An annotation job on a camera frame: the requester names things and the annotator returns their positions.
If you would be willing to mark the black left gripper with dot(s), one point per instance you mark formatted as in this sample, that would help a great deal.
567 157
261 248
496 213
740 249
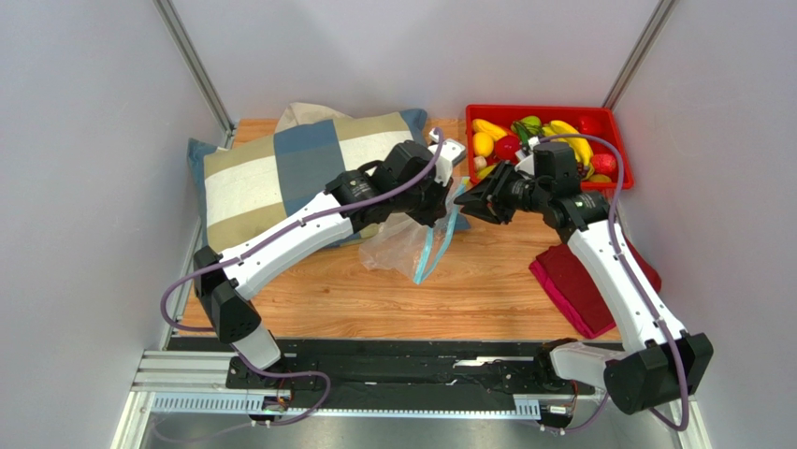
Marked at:
441 190

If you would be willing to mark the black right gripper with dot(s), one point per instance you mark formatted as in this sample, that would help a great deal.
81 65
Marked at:
491 195

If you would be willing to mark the clear zip top bag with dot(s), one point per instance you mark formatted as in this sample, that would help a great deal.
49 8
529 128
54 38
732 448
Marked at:
412 249

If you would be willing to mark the red apple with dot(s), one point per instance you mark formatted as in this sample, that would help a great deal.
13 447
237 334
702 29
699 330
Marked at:
506 148

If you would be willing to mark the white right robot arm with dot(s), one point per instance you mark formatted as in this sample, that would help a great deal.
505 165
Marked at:
660 361

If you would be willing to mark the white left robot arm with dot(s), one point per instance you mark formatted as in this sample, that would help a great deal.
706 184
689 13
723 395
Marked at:
413 179

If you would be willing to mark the white garlic bulb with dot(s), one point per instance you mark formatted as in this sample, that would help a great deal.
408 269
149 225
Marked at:
479 163

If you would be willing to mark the yellow lemon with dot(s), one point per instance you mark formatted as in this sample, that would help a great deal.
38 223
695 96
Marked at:
482 144

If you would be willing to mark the red plastic fruit bin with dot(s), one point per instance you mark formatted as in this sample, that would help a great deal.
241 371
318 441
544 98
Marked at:
596 122

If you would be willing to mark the yellow starfruit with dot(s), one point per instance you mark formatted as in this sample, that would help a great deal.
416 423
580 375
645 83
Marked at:
494 131

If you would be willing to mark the dark red folded cloth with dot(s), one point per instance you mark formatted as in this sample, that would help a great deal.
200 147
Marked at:
572 291

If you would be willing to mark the yellow banana bunch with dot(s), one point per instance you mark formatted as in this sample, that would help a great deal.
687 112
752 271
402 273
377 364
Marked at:
582 150

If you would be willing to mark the red strawberry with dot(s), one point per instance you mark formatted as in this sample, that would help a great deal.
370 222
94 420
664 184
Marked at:
604 163

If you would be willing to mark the checked blue beige pillow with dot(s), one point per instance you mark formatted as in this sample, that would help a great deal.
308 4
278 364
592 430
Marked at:
244 191

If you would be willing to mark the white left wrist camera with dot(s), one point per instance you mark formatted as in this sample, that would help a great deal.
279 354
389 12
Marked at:
450 152

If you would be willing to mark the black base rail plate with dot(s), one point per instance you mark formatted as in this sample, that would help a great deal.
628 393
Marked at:
405 375

